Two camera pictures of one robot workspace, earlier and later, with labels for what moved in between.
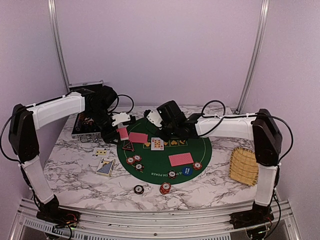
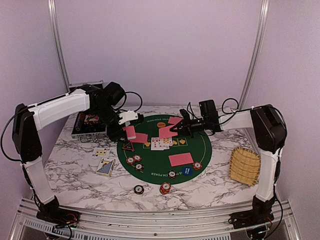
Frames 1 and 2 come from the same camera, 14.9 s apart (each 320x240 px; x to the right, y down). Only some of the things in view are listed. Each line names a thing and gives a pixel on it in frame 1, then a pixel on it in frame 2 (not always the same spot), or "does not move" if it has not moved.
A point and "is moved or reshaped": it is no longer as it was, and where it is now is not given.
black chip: x=139 y=166 does not move
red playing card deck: x=123 y=133 is moved or reshaped
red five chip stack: x=165 y=188 does not move
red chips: x=197 y=165 does not move
